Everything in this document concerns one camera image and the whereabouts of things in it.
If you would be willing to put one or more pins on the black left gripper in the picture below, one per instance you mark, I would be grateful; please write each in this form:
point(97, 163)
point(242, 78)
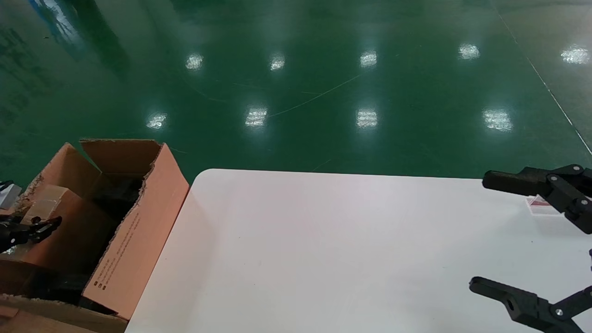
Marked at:
point(5, 238)

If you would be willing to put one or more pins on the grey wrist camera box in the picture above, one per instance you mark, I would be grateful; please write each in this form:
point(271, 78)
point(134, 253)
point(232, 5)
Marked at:
point(8, 195)

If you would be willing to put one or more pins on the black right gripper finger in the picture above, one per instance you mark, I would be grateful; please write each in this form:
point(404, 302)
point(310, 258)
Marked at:
point(522, 305)
point(559, 189)

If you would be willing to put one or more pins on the black foam padding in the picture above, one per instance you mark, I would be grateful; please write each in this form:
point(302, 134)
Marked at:
point(60, 286)

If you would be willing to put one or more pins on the small taped cardboard box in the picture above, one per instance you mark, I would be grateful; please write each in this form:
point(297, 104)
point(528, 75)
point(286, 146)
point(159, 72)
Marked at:
point(78, 231)

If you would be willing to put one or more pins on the big open cardboard box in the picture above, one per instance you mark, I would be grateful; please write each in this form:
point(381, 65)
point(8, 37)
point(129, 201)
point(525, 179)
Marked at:
point(138, 249)

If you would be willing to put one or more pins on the red and white card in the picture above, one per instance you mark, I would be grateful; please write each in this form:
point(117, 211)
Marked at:
point(541, 209)

